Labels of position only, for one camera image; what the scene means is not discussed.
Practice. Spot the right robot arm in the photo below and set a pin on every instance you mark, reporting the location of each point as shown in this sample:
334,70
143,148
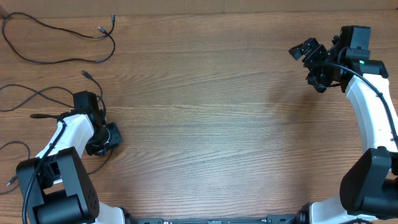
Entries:
366,194

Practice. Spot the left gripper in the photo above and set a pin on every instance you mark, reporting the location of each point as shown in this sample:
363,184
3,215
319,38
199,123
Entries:
114,140

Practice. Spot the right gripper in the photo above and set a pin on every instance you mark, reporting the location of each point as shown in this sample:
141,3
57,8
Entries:
302,48

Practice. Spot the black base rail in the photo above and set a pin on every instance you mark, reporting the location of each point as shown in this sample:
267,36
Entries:
270,219

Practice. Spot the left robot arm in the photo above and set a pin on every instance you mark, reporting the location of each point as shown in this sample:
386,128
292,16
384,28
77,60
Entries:
55,184

